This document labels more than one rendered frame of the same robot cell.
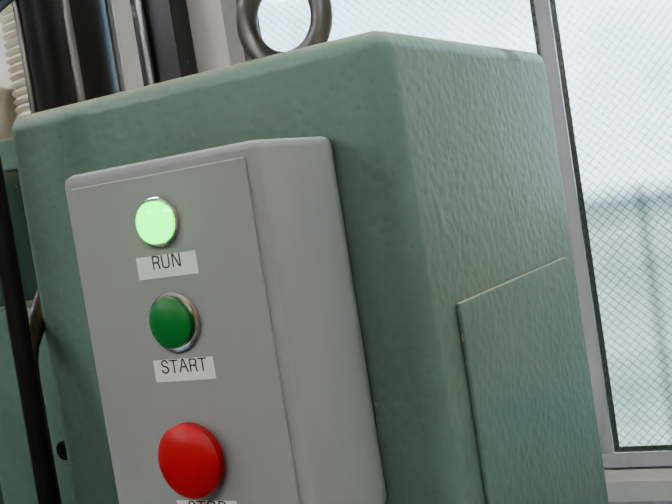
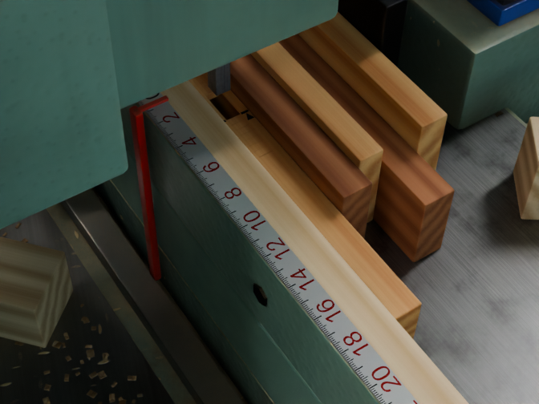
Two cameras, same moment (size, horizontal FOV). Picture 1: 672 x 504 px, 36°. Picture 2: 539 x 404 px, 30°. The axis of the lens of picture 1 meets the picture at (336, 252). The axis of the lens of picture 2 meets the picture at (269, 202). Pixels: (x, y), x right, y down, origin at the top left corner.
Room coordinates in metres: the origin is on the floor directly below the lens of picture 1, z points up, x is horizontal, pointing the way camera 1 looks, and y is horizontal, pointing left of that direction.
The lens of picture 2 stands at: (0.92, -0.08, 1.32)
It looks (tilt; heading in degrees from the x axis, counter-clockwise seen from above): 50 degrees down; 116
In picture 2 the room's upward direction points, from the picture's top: 1 degrees clockwise
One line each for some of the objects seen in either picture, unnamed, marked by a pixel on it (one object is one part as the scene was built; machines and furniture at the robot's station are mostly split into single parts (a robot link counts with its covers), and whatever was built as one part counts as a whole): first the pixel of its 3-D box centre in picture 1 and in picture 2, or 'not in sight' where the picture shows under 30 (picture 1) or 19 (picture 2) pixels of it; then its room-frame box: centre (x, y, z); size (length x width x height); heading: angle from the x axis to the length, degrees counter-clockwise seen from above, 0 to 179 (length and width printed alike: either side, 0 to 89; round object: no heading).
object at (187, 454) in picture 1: (190, 460); not in sight; (0.41, 0.07, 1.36); 0.03 x 0.01 x 0.03; 60
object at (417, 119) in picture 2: not in sight; (318, 56); (0.75, 0.33, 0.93); 0.20 x 0.02 x 0.07; 150
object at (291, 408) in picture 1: (226, 343); not in sight; (0.44, 0.05, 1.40); 0.10 x 0.06 x 0.16; 60
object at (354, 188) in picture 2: not in sight; (261, 120); (0.74, 0.27, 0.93); 0.17 x 0.02 x 0.05; 150
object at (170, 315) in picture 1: (171, 322); not in sight; (0.41, 0.07, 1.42); 0.02 x 0.01 x 0.02; 60
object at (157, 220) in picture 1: (154, 222); not in sight; (0.41, 0.07, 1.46); 0.02 x 0.01 x 0.02; 60
